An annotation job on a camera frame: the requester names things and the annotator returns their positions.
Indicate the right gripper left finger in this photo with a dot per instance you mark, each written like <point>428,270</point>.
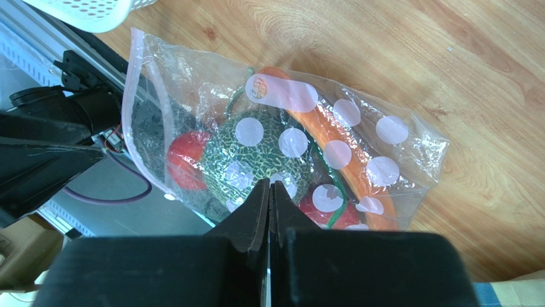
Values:
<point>220,268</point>

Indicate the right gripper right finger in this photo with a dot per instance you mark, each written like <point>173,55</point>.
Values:
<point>317,267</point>

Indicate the red fake apple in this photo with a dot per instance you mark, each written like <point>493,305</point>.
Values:
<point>183,160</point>

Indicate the clear zip top bag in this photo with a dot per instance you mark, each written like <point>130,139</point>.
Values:
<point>205,129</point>

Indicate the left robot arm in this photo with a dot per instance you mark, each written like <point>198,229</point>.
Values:
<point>46,135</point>

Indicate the red fake tomato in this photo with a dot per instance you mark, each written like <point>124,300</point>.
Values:
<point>322,202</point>

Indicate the green fake leafy vegetable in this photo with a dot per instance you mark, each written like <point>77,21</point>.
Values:
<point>336,220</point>

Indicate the orange fake carrot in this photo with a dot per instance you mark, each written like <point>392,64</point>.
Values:
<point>325,118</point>

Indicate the plaid pillow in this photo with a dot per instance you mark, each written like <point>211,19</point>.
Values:
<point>526,290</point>

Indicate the white perforated plastic basket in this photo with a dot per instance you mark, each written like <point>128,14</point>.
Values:
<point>93,16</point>

